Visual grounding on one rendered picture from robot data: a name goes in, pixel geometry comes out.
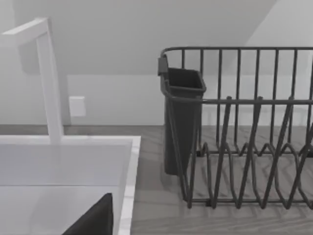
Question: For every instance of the dark grey cutlery holder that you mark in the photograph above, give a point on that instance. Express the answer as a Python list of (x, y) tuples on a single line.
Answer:
[(182, 117)]

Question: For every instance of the white sink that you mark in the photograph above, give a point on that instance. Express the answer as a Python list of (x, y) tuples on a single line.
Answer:
[(63, 169)]

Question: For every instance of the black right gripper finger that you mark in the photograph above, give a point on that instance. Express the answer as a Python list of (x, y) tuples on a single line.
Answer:
[(97, 218)]

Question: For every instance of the tall white tap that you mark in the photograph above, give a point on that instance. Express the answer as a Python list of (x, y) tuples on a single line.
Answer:
[(49, 80)]

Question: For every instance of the white wall socket plate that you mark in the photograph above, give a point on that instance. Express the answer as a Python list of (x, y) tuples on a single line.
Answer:
[(77, 106)]

